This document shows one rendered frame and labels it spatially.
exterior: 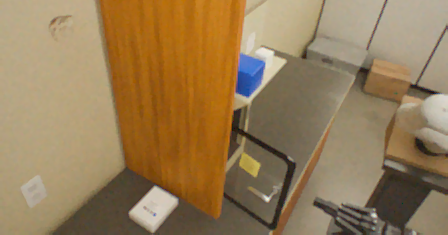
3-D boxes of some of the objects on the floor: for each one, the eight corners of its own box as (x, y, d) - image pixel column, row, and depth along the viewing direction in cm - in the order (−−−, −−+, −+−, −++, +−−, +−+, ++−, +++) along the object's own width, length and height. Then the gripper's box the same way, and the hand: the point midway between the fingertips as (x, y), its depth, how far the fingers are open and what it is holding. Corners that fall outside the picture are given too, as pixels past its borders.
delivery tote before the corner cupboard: (299, 72, 403) (306, 47, 382) (312, 58, 432) (319, 34, 411) (350, 91, 380) (360, 66, 359) (360, 75, 409) (370, 51, 388)
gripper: (404, 215, 99) (323, 178, 107) (397, 252, 90) (309, 208, 99) (394, 229, 104) (317, 193, 112) (386, 265, 95) (304, 223, 103)
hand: (325, 205), depth 104 cm, fingers closed
